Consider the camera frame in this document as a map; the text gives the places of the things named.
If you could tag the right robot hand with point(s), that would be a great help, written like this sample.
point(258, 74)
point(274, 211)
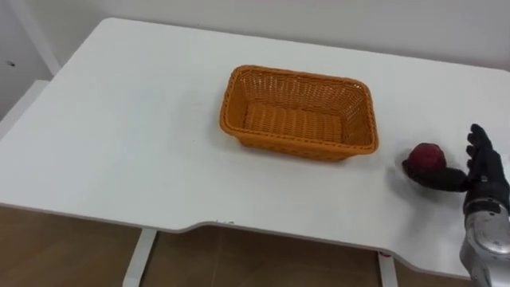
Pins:
point(484, 167)

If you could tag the red apple soft toy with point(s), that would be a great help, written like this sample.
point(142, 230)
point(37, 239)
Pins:
point(426, 157)

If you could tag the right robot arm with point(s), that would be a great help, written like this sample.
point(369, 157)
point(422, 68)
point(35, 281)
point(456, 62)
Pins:
point(488, 243)

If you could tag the orange woven basket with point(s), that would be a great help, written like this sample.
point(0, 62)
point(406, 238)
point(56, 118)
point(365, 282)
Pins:
point(295, 121)

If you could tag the white desk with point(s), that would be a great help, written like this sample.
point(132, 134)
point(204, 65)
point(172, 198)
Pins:
point(119, 139)

